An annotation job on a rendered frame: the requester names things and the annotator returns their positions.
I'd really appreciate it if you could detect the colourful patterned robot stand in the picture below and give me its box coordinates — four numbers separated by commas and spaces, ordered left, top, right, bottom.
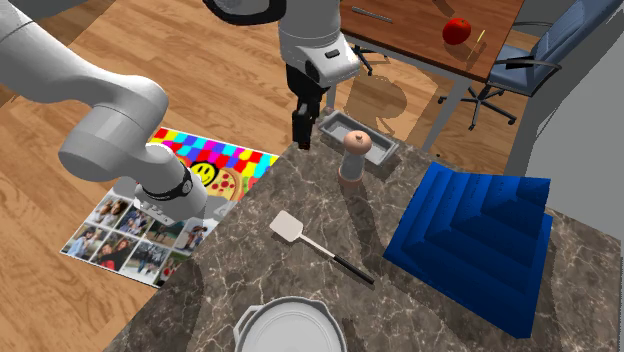
59, 127, 280, 289

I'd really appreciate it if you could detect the grey pen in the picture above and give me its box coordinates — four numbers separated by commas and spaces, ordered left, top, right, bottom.
351, 5, 395, 25

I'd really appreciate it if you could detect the blue stepped pyramid block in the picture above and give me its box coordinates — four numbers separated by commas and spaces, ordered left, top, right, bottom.
382, 161, 555, 340

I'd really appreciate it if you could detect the grey rectangular tray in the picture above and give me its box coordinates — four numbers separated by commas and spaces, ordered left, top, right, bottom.
318, 110, 400, 167

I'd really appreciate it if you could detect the yellow pencil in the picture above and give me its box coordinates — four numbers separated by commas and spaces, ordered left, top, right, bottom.
466, 29, 488, 63

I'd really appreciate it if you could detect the grey and tan pepper mill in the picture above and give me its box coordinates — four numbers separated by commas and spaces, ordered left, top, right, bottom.
337, 129, 374, 189

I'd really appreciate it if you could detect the white pot with handles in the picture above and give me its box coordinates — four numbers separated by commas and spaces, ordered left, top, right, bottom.
232, 295, 349, 352

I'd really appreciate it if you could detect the wooden desk with grey legs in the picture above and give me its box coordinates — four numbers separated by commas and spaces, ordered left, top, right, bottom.
323, 0, 526, 153

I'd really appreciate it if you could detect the red apple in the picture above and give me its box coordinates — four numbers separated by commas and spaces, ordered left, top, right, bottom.
441, 17, 473, 47

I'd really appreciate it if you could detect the black swivel chair base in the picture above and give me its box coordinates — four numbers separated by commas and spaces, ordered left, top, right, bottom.
350, 44, 392, 77

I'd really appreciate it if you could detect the blue office chair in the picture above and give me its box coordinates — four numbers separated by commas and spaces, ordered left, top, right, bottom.
437, 0, 621, 132

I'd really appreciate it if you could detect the white spatula with black handle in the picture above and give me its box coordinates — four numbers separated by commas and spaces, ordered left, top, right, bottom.
268, 209, 376, 286

